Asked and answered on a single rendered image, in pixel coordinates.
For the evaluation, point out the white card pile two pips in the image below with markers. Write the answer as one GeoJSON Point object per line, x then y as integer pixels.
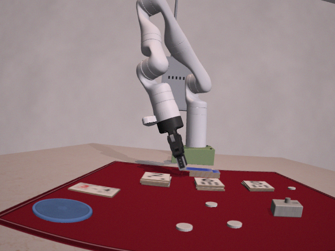
{"type": "Point", "coordinates": [155, 179]}

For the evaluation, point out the grey wall cabinet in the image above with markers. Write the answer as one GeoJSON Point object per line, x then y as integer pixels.
{"type": "Point", "coordinates": [176, 72]}

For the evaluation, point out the grey thin pole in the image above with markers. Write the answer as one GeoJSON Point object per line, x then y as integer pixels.
{"type": "Point", "coordinates": [176, 4]}

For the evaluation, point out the grey block with peg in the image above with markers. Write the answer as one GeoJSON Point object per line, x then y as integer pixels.
{"type": "Point", "coordinates": [287, 209]}

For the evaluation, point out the pale wide rule card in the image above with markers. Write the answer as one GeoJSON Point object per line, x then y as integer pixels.
{"type": "Point", "coordinates": [94, 189]}

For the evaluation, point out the white card pile five pips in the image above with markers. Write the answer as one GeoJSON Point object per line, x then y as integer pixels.
{"type": "Point", "coordinates": [257, 185]}

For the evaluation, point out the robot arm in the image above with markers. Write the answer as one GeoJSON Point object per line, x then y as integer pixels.
{"type": "Point", "coordinates": [162, 104]}

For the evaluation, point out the red felt mat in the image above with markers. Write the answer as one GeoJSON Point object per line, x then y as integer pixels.
{"type": "Point", "coordinates": [131, 209]}

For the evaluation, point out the white round chip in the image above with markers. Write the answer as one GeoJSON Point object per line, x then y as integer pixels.
{"type": "Point", "coordinates": [291, 188]}
{"type": "Point", "coordinates": [184, 227]}
{"type": "Point", "coordinates": [234, 224]}
{"type": "Point", "coordinates": [211, 204]}

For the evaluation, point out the pale beige stone table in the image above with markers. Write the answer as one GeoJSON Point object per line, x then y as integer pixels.
{"type": "Point", "coordinates": [52, 162]}

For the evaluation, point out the blue-backed plywood card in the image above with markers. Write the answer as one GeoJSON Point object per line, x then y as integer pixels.
{"type": "Point", "coordinates": [199, 169]}

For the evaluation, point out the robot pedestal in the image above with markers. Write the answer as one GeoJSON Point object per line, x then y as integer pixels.
{"type": "Point", "coordinates": [201, 157]}

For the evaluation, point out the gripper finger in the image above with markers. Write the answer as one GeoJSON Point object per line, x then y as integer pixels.
{"type": "Point", "coordinates": [176, 148]}

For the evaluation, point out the white card pile six pips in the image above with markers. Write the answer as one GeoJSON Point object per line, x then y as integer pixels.
{"type": "Point", "coordinates": [209, 183]}

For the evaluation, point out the blue flat disc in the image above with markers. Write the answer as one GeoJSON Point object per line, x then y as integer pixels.
{"type": "Point", "coordinates": [62, 210]}

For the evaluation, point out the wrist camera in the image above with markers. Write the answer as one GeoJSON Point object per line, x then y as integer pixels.
{"type": "Point", "coordinates": [148, 120]}

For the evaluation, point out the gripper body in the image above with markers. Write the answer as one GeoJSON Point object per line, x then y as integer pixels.
{"type": "Point", "coordinates": [170, 125]}

